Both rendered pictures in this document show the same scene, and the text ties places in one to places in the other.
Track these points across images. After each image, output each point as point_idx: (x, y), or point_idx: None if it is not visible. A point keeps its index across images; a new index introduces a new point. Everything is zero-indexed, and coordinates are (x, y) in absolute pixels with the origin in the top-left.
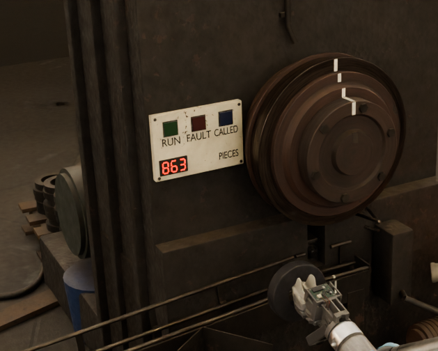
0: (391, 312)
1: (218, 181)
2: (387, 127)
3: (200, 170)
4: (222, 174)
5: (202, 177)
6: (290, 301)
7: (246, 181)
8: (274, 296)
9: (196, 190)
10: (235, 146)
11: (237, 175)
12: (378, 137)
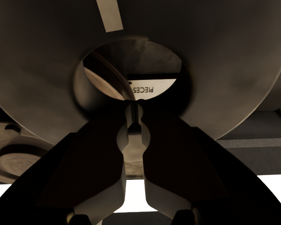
0: None
1: (152, 61)
2: None
3: (173, 81)
4: (147, 67)
5: (168, 67)
6: (191, 72)
7: (119, 56)
8: (254, 109)
9: (177, 56)
10: (136, 94)
11: (129, 64)
12: None
